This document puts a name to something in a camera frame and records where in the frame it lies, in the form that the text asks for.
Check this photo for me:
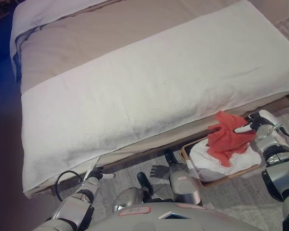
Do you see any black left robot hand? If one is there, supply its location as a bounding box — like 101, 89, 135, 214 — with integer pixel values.
84, 166, 117, 185

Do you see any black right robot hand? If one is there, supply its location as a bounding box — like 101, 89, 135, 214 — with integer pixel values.
233, 109, 278, 134

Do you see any orange garment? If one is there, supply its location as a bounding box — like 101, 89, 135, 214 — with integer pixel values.
207, 111, 255, 168

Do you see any wooden laundry basket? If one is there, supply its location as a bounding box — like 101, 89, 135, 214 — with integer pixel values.
179, 136, 266, 189

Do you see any silver left robot leg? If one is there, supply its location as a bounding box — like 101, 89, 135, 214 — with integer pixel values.
113, 171, 155, 213

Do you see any silver robot leg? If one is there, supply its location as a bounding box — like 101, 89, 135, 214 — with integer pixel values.
113, 171, 155, 213
164, 149, 203, 208

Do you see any grey area rug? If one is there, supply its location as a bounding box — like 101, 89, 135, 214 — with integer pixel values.
50, 15, 289, 231

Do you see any white terry blanket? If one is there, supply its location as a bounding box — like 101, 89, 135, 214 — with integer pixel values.
21, 0, 289, 193

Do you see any silver right robot leg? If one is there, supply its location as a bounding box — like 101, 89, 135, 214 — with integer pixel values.
164, 149, 203, 208

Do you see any grey robot torso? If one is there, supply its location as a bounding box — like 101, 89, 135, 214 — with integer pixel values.
86, 201, 288, 231

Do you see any beige duvet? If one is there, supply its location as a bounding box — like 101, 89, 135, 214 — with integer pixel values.
19, 0, 289, 90

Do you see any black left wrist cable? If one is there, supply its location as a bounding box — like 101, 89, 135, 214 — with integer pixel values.
53, 170, 88, 203

